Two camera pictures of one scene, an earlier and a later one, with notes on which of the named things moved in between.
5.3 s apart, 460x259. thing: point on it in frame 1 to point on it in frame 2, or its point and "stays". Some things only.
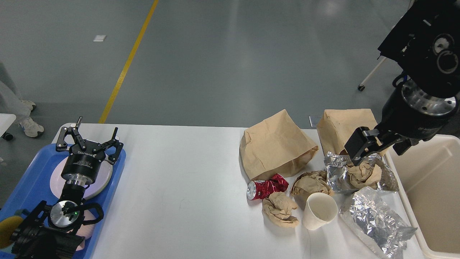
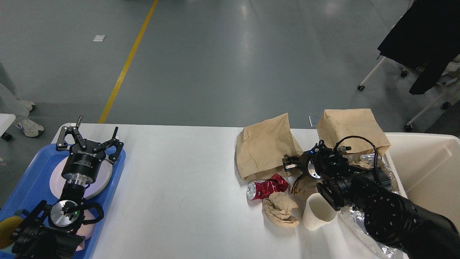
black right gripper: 408,113 to 313,156
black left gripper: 82,165 stays
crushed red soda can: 257,189 stays
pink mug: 86,230 stays
